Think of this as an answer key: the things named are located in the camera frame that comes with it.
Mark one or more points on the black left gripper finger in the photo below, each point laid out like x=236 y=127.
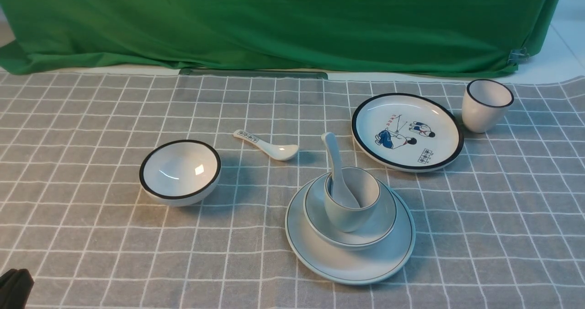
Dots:
x=15 y=288

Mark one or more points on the pale green ceramic bowl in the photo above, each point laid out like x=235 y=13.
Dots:
x=378 y=226

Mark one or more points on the plain white ceramic spoon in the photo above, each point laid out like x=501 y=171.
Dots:
x=339 y=190

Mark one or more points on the pale green ceramic cup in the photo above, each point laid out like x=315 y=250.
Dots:
x=345 y=215

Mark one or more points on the black rimmed white bowl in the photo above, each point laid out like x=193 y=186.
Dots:
x=180 y=173

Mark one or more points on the white spoon with print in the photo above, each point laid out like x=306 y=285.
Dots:
x=280 y=153

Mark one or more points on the pale green large plate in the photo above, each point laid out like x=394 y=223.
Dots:
x=351 y=267

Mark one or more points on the green backdrop cloth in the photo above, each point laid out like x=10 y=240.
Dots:
x=454 y=38

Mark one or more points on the black rimmed illustrated plate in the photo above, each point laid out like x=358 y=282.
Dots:
x=406 y=132

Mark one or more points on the grey checked tablecloth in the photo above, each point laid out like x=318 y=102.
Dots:
x=501 y=227

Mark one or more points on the black rimmed white cup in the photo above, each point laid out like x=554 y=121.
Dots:
x=485 y=103

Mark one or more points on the metal clip on backdrop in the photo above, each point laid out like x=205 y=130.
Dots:
x=518 y=56

